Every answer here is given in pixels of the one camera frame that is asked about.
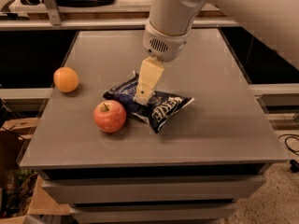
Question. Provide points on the cardboard box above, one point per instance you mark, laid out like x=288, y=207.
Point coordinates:
x=15, y=135

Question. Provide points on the blue chip bag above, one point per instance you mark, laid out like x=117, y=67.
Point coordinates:
x=160, y=108

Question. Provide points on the orange fruit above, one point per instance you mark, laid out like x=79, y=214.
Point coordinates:
x=65, y=79

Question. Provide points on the grey lower drawer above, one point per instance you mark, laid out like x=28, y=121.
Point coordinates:
x=157, y=213

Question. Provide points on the red apple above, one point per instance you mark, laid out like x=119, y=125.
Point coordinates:
x=109, y=116

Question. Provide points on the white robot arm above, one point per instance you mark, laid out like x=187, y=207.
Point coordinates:
x=274, y=22

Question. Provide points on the grey drawer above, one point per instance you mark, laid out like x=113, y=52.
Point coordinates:
x=152, y=189
x=157, y=213

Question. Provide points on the grey upper drawer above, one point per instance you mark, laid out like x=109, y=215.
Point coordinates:
x=152, y=189

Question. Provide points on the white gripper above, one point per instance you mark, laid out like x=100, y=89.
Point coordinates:
x=163, y=46

